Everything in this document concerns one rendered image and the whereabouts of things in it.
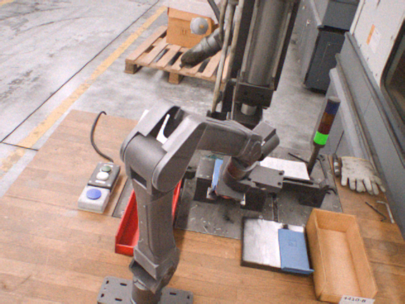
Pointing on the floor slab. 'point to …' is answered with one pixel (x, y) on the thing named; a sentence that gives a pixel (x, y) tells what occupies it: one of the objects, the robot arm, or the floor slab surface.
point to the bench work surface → (54, 173)
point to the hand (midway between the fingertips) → (226, 190)
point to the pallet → (157, 40)
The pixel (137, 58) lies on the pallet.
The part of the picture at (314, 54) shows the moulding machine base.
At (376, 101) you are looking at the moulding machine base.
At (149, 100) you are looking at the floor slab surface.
